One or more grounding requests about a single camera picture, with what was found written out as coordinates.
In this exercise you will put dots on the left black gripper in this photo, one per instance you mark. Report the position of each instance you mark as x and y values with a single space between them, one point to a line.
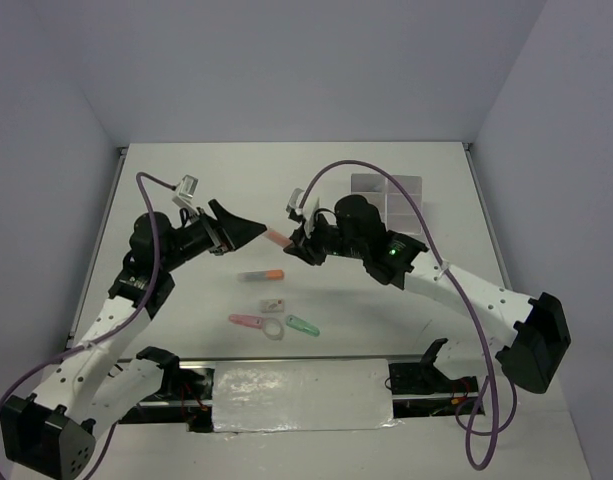
235 231

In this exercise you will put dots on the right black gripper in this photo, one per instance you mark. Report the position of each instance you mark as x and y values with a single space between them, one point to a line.
312 255

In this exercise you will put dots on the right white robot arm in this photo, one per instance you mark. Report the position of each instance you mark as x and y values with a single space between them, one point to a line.
532 332

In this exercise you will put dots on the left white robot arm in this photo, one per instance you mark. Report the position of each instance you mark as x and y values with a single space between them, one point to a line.
54 430

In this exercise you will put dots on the orange highlighter clear cap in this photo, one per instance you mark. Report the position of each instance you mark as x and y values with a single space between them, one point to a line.
261 276

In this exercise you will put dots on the white eraser red label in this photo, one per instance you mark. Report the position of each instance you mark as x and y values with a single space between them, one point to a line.
272 305

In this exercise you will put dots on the green highlighter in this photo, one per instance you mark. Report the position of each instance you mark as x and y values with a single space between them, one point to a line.
301 325

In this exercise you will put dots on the left white compartment container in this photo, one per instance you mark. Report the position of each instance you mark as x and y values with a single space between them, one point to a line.
372 186

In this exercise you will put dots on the white compartment container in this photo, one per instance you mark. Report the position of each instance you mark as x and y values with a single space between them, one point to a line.
372 186
400 216

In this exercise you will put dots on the right white compartment container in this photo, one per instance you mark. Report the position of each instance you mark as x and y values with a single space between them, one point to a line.
400 216

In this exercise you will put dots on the white base cover plate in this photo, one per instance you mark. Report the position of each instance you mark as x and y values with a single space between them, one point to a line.
286 396

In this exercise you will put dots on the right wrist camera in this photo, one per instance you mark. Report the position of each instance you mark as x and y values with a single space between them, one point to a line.
303 205

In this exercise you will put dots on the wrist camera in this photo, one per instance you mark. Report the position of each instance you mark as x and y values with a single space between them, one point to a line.
184 194
303 205

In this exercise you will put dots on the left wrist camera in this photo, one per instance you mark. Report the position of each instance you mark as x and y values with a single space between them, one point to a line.
184 194

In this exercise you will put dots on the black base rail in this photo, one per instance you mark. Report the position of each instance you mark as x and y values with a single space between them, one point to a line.
417 391

